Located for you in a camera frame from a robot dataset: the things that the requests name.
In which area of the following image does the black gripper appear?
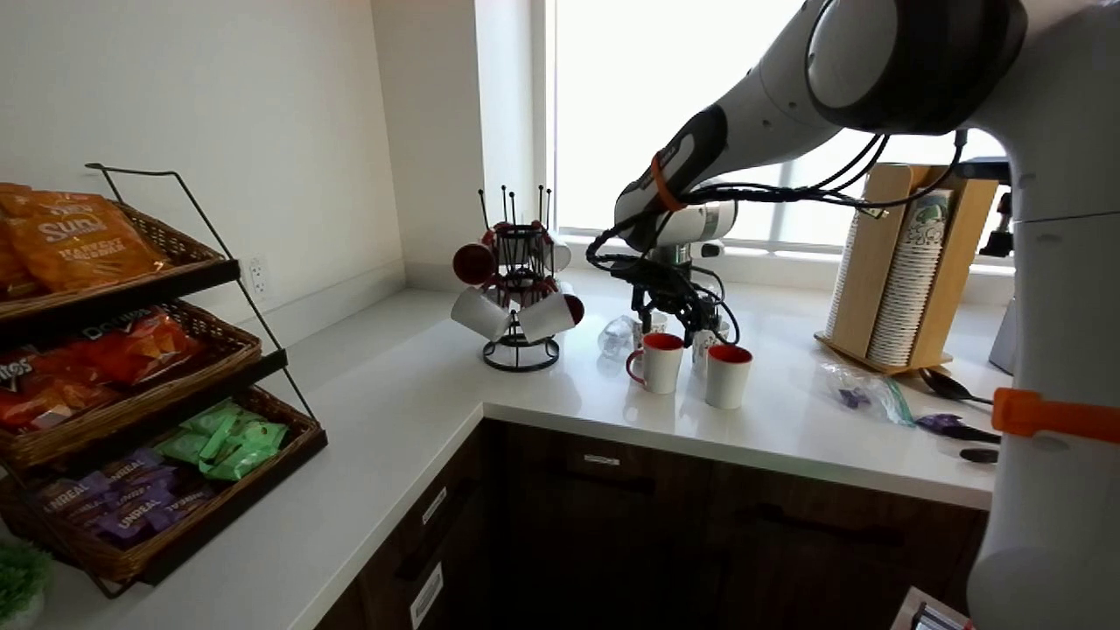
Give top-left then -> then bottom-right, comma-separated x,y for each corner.
633,255 -> 730,346

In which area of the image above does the white mug red interior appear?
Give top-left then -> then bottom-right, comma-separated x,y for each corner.
518,289 -> 589,346
700,339 -> 756,412
448,288 -> 515,344
624,330 -> 690,396
448,240 -> 501,289

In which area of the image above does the black metal mug stand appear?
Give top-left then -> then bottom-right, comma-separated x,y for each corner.
448,183 -> 591,378

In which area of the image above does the clear plastic wrapper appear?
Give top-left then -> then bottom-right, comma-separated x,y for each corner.
596,310 -> 639,359

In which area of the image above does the wooden cup dispenser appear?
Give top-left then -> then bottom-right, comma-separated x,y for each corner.
813,161 -> 1006,381

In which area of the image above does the clear plastic bag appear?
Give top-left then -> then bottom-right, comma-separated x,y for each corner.
829,366 -> 921,428

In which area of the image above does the dark wood base cabinet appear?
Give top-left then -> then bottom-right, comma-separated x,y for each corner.
310,415 -> 995,630

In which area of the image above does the stack of paper cups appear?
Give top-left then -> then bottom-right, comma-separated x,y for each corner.
866,190 -> 959,372

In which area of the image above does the bright window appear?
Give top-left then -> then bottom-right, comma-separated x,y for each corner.
541,0 -> 1017,255

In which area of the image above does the black plastic spoon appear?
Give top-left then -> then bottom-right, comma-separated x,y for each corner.
918,364 -> 996,409

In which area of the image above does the purple wrapped packet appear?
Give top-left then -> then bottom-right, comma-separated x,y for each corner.
913,409 -> 1005,449

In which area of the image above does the large white cabinet label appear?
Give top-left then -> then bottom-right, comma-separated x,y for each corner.
404,561 -> 452,630

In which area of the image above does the green snack packet pile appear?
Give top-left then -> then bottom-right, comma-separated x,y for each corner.
142,396 -> 292,485

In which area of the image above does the wicker basket with red snacks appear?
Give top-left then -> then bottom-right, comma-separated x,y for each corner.
0,296 -> 289,472

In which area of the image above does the red snack packet pile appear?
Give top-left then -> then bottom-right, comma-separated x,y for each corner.
0,307 -> 213,433

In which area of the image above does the wicker basket with chips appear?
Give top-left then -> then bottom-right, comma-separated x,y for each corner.
0,202 -> 246,344

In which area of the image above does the purple snack packet pile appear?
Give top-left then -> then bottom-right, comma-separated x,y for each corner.
37,452 -> 194,549

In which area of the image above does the orange chip bag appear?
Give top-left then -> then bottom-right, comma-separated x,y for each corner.
0,178 -> 47,302
3,184 -> 172,293

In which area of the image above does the small green plant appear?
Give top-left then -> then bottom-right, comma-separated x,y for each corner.
0,535 -> 56,630

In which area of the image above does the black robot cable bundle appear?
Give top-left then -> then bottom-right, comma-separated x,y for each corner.
582,121 -> 974,350

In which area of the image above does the long orange velcro strap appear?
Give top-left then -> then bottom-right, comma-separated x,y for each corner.
990,386 -> 1120,449

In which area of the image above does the black wire snack rack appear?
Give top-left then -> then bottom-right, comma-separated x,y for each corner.
0,161 -> 332,603

